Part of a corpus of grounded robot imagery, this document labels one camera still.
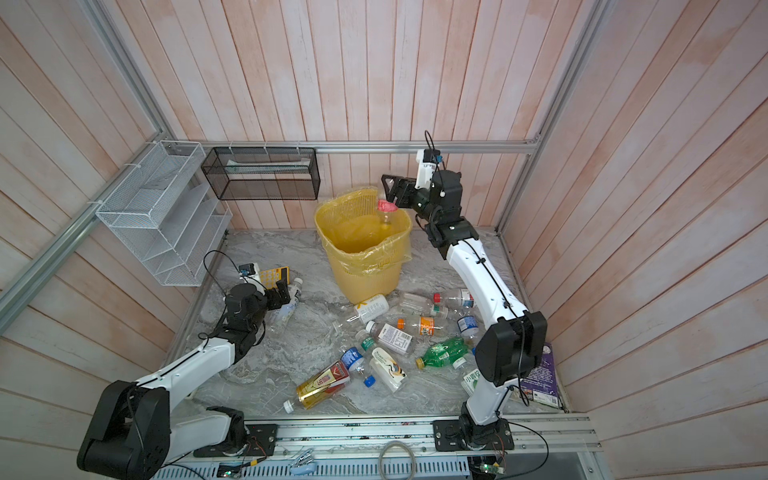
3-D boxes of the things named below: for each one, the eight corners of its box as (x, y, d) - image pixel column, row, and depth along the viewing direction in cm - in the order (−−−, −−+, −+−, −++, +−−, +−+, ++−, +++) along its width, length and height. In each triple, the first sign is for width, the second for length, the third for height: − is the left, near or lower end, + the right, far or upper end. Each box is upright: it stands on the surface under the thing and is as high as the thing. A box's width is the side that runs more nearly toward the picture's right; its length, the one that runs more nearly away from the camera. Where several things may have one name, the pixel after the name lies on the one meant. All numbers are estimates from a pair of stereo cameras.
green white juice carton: (458, 388, 82) (460, 385, 80) (466, 367, 86) (469, 364, 83) (471, 396, 81) (473, 393, 78) (479, 375, 84) (482, 371, 82)
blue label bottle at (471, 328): (462, 354, 87) (465, 350, 85) (456, 320, 94) (458, 315, 92) (486, 354, 87) (489, 350, 85) (478, 320, 94) (481, 315, 92)
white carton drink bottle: (366, 365, 87) (365, 358, 83) (378, 352, 89) (378, 345, 85) (394, 393, 82) (395, 387, 78) (406, 379, 84) (408, 373, 80)
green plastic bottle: (416, 369, 86) (418, 364, 83) (414, 342, 91) (415, 337, 88) (467, 369, 86) (471, 364, 83) (462, 342, 91) (465, 337, 88)
